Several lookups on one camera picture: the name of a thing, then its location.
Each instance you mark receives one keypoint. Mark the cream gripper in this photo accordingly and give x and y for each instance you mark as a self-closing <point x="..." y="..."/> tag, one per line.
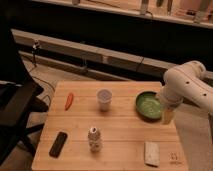
<point x="167" y="116"/>

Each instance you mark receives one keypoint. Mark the white plastic bottle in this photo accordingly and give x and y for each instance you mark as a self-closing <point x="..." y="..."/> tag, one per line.
<point x="94" y="139"/>

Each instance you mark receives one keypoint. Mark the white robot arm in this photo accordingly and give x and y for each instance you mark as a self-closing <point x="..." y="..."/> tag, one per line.
<point x="185" y="82"/>

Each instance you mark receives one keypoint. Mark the green bowl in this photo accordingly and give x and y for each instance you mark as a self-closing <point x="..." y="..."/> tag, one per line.
<point x="148" y="106"/>

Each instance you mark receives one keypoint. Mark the wooden table board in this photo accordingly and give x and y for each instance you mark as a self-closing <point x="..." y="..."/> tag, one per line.
<point x="123" y="132"/>

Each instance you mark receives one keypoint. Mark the black remote control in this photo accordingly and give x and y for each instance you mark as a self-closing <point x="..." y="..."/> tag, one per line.
<point x="58" y="144"/>

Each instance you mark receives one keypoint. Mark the black chair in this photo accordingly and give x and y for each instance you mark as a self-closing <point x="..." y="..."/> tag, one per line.
<point x="18" y="97"/>

